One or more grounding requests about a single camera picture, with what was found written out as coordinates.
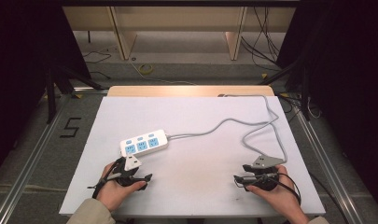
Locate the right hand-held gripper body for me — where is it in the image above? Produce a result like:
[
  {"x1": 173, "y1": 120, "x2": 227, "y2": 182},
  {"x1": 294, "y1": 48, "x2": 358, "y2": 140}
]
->
[{"x1": 247, "y1": 155, "x2": 286, "y2": 191}]

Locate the white floor cable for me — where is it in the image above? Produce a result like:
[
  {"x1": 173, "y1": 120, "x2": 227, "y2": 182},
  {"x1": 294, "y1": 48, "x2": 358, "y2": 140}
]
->
[{"x1": 127, "y1": 57, "x2": 198, "y2": 86}]

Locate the aluminium floor rail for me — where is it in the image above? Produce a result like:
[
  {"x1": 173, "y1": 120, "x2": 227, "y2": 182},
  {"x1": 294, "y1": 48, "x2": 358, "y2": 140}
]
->
[
  {"x1": 292, "y1": 106, "x2": 363, "y2": 224},
  {"x1": 0, "y1": 92, "x2": 73, "y2": 224}
]

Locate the black metal stand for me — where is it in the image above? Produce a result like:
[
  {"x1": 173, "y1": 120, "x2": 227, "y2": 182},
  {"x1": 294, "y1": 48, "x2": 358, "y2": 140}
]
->
[
  {"x1": 44, "y1": 60, "x2": 105, "y2": 125},
  {"x1": 257, "y1": 57, "x2": 313, "y2": 122}
]

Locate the person's left hand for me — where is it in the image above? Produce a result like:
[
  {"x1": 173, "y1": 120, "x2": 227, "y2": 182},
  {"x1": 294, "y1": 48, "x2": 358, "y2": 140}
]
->
[{"x1": 96, "y1": 161, "x2": 148, "y2": 214}]

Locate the yellow tape roll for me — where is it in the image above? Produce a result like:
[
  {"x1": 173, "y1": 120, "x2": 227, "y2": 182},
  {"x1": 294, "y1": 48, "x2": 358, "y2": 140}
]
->
[{"x1": 137, "y1": 63, "x2": 154, "y2": 76}]

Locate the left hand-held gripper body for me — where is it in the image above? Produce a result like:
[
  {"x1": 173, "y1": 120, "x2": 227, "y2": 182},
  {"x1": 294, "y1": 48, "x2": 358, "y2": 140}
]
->
[{"x1": 112, "y1": 154, "x2": 147, "y2": 189}]

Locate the grey power strip cable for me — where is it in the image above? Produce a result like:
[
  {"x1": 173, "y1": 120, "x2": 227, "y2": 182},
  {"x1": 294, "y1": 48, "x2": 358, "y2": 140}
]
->
[{"x1": 165, "y1": 93, "x2": 288, "y2": 164}]

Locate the beige wooden shelf unit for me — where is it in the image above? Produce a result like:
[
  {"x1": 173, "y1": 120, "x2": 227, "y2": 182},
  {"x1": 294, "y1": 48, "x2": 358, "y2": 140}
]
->
[{"x1": 62, "y1": 6, "x2": 297, "y2": 62}]

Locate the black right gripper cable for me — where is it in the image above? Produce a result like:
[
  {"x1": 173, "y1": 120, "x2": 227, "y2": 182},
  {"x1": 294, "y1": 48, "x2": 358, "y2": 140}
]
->
[{"x1": 264, "y1": 172, "x2": 302, "y2": 207}]

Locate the white foam board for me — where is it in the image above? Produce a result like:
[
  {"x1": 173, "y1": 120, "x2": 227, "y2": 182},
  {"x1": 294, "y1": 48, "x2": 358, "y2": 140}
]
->
[{"x1": 58, "y1": 95, "x2": 327, "y2": 218}]

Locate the person's right hand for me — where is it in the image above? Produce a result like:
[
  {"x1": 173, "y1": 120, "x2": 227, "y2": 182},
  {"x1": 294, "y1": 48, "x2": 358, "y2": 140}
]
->
[{"x1": 245, "y1": 164, "x2": 305, "y2": 219}]

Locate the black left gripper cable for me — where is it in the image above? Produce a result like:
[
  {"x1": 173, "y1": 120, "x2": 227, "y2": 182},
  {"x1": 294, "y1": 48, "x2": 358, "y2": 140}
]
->
[{"x1": 86, "y1": 157, "x2": 126, "y2": 200}]

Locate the bundle of black cables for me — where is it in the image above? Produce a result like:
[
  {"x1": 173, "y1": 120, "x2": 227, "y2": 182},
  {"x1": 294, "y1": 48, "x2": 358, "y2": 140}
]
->
[{"x1": 240, "y1": 6, "x2": 282, "y2": 73}]

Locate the black curtain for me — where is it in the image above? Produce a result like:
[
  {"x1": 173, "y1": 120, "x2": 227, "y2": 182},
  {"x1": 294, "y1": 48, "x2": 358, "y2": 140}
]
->
[
  {"x1": 275, "y1": 0, "x2": 378, "y2": 216},
  {"x1": 0, "y1": 0, "x2": 91, "y2": 181}
]

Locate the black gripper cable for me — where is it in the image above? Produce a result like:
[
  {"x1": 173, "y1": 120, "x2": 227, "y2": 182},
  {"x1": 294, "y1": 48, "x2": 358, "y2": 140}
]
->
[
  {"x1": 264, "y1": 172, "x2": 302, "y2": 207},
  {"x1": 86, "y1": 157, "x2": 126, "y2": 200}
]

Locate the light wooden table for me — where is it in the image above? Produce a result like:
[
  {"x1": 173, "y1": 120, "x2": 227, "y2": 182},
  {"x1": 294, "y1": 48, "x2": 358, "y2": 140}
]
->
[{"x1": 106, "y1": 85, "x2": 276, "y2": 98}]

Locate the white blue power strip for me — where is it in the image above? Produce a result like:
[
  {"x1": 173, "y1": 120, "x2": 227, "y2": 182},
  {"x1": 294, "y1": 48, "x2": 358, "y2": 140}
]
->
[{"x1": 119, "y1": 129, "x2": 170, "y2": 158}]

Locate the thin black floor cable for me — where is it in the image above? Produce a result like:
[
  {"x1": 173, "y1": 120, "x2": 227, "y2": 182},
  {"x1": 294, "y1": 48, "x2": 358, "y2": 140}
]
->
[{"x1": 81, "y1": 50, "x2": 113, "y2": 80}]

